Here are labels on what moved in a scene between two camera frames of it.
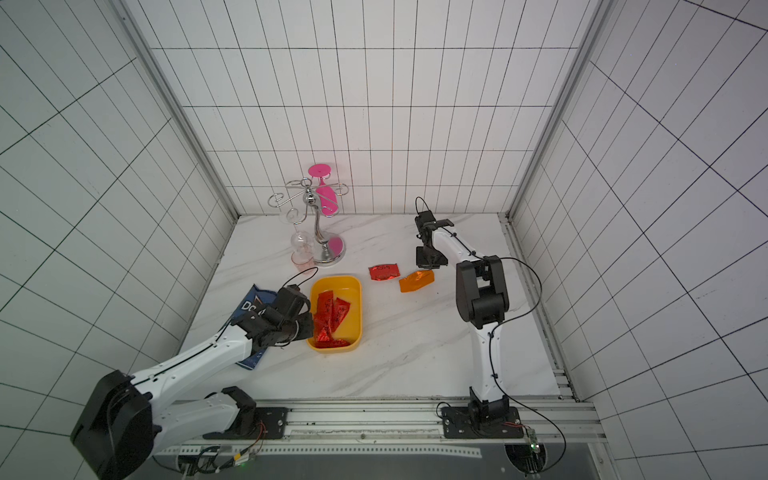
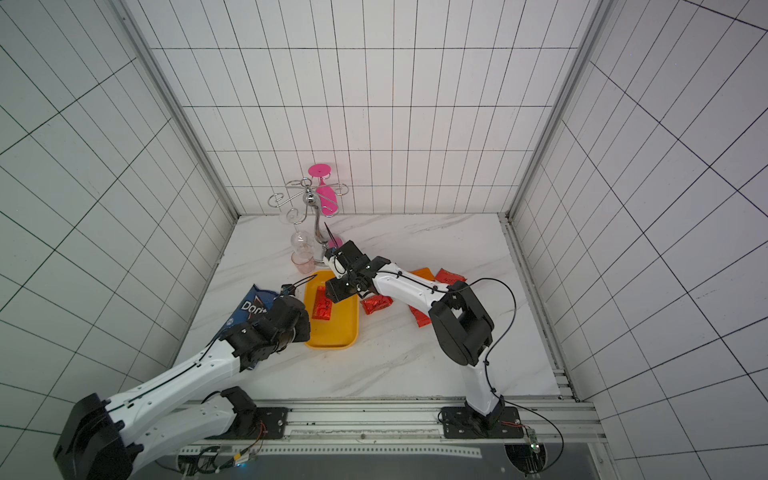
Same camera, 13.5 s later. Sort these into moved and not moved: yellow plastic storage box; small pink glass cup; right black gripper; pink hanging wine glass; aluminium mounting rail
Moved: right black gripper
Not moved: small pink glass cup; yellow plastic storage box; aluminium mounting rail; pink hanging wine glass
